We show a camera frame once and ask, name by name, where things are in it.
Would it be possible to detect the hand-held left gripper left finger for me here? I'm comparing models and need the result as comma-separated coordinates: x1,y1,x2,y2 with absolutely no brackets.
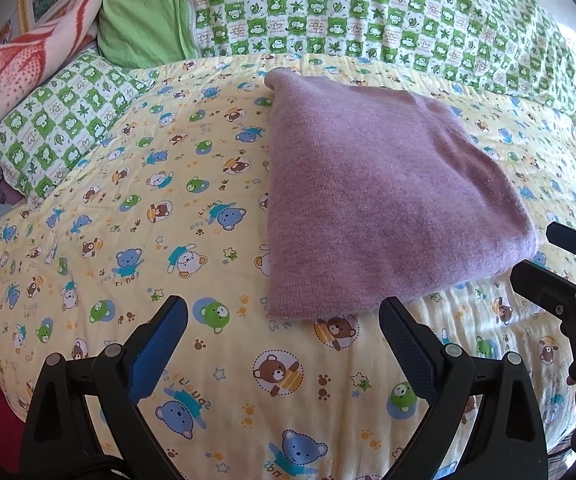
18,295,189,480

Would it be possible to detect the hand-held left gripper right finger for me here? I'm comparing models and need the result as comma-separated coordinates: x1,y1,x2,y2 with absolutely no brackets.
378,296,549,480

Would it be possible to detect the pink floral blanket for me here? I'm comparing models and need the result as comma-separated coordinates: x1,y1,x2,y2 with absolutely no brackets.
0,0,106,153

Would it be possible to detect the plain green pillow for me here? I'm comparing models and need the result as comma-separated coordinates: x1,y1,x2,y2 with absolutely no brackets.
97,0,199,68

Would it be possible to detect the green checkered pillow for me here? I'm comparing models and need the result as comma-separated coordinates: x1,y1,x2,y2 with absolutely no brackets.
183,0,576,121
0,50,144,201

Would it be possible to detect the yellow bear print blanket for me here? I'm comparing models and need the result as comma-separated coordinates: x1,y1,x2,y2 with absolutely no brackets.
0,52,576,480

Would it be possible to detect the purple knit sweater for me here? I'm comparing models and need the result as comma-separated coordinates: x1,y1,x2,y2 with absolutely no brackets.
263,67,540,322

